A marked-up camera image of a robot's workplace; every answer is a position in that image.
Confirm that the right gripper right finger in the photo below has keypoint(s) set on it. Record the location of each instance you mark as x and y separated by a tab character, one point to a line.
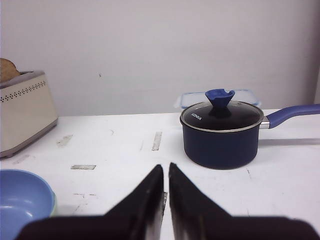
196	217

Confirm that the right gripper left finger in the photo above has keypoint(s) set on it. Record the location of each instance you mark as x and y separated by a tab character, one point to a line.
138	216

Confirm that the blue bowl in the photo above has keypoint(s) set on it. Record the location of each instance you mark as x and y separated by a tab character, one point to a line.
24	197

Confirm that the dark blue saucepan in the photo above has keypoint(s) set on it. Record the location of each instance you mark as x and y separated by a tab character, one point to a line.
231	150

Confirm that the glass pot lid blue knob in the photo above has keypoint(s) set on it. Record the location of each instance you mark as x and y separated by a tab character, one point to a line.
221	112

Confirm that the clear plastic food container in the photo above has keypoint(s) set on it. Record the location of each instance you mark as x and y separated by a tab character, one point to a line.
190	98

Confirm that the cream two-slot toaster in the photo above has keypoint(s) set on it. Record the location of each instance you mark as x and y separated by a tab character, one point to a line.
27	111

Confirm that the toasted bread slice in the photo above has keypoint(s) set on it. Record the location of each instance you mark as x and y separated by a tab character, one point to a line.
8	70

